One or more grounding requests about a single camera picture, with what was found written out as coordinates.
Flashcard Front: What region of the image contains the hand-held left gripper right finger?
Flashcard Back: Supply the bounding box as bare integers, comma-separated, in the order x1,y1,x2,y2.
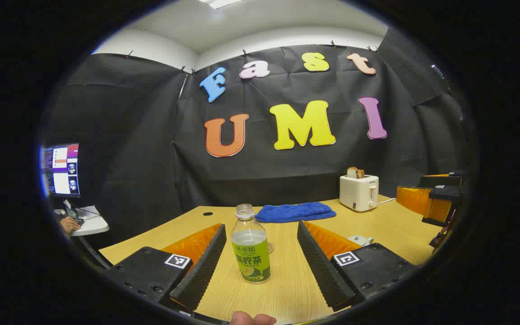
297,220,418,312

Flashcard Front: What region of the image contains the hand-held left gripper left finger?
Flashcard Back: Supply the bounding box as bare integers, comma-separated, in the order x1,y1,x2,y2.
105,223,227,313

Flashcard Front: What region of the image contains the green label water bottle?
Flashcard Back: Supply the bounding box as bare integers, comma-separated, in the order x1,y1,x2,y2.
230,204,271,284

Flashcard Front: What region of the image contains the blue towel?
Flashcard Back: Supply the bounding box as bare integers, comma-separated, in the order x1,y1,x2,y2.
255,202,337,223

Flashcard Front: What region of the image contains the white toaster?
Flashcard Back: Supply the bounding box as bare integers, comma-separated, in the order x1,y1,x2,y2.
339,174,380,213

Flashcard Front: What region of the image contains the white side desk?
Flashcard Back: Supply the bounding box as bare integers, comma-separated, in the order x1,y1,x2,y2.
54,205,110,237

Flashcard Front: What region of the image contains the computer monitor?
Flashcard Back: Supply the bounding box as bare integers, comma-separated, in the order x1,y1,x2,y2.
41,144,81,198

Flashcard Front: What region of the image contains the ceiling light panel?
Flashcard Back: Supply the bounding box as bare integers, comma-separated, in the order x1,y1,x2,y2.
199,0,242,9

